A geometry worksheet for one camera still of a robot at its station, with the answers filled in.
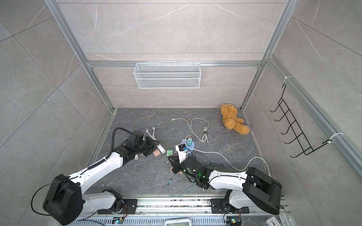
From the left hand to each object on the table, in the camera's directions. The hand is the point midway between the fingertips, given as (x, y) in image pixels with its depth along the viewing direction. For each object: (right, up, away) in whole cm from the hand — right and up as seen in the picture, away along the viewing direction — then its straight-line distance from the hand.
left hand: (162, 140), depth 83 cm
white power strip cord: (+43, -17, +5) cm, 47 cm away
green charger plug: (+3, -10, +9) cm, 14 cm away
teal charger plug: (+16, -2, +9) cm, 19 cm away
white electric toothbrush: (-10, +6, +22) cm, 25 cm away
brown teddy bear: (+48, +17, +22) cm, 55 cm away
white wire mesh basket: (+1, +45, +18) cm, 48 cm away
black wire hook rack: (+66, +1, -23) cm, 70 cm away
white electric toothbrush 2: (-1, -3, -2) cm, 4 cm away
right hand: (+5, -9, -6) cm, 12 cm away
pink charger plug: (-5, -9, +7) cm, 13 cm away
